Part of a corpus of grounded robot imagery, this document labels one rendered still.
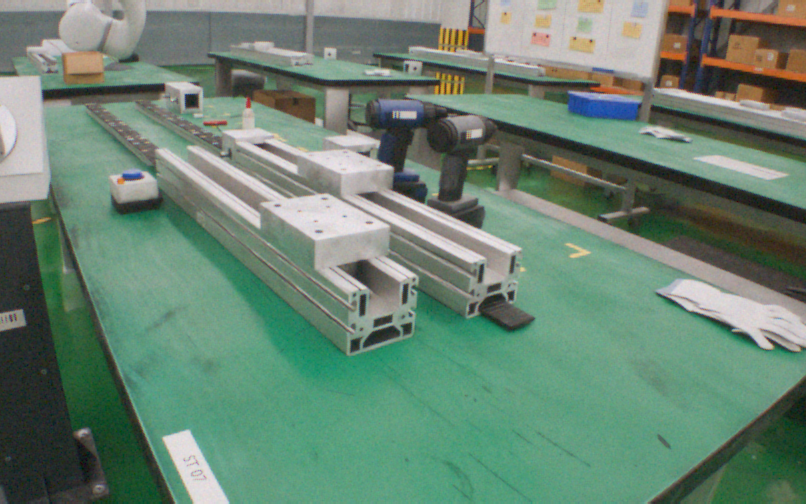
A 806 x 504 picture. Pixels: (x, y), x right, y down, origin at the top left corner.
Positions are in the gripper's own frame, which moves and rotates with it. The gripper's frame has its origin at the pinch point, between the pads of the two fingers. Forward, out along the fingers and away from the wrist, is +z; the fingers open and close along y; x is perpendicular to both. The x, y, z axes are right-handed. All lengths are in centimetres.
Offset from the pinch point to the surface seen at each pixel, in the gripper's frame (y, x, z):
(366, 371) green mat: 34, 21, -112
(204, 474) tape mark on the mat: 27, 2, -123
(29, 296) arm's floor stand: 47, -33, -37
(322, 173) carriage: 31, 32, -66
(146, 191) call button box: 30, 1, -47
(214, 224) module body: 33, 11, -66
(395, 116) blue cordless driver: 31, 52, -54
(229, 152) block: 38.1, 20.4, -22.7
